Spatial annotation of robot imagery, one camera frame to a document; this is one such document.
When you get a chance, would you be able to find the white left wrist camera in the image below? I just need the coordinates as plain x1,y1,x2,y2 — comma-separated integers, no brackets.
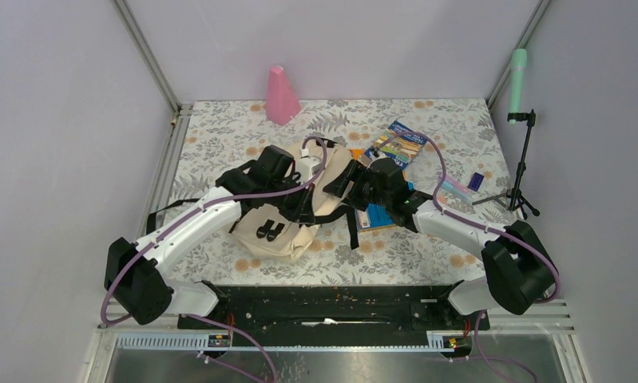
295,148,322,184

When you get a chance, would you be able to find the purple toy brick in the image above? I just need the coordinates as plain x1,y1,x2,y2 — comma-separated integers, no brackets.
467,172,485,192

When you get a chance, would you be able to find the orange paperback book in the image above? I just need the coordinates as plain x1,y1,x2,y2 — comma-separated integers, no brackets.
350,148,365,160

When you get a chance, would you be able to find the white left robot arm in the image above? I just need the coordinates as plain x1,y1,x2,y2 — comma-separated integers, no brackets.
100,147,326,328

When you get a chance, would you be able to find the dark blue treehouse book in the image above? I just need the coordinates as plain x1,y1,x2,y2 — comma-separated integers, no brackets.
359,120,428,171

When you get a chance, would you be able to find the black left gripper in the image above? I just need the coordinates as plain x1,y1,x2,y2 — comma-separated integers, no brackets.
267,176,316,224

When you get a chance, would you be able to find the light blue highlighter pen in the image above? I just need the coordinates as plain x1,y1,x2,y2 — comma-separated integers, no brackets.
442,181,473,205

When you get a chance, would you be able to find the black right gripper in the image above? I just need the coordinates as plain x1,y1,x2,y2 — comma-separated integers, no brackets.
323,160,391,212

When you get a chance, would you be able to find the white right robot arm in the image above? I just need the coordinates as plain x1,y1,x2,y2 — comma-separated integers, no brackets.
322,158,560,329

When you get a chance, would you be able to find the pink cone block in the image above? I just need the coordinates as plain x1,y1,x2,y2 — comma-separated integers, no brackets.
266,65,302,125

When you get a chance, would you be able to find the pink highlighter pen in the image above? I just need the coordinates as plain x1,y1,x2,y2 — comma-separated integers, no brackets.
444,176,474,195

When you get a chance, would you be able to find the light blue paperback book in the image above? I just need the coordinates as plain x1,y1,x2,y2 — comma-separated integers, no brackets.
355,181,414,231

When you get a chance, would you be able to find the black tripod stand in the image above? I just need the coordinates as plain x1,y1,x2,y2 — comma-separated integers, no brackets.
472,109,541,219

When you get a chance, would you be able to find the beige canvas backpack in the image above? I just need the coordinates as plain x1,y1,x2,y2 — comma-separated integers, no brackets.
145,138,394,264

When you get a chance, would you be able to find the aluminium cable duct rail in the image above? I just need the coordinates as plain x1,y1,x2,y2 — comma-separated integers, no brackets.
115,331,468,353

